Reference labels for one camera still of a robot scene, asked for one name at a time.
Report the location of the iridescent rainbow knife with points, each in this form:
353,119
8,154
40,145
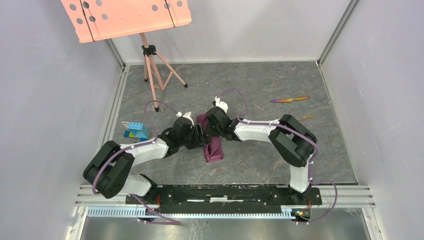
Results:
288,100

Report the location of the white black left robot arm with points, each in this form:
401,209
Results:
110,168

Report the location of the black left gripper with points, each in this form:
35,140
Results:
201,140

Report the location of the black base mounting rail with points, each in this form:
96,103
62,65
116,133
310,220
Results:
228,199

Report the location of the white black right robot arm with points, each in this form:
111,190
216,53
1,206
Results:
293,141

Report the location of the pink music stand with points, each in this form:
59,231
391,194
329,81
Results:
96,20

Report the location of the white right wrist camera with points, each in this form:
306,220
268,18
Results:
220,104

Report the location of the magenta satin napkin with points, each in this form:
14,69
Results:
213,151

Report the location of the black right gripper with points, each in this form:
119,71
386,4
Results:
211,132

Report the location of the gold spoon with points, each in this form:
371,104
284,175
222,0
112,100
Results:
305,117

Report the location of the colourful toy block set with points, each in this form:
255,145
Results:
136,130

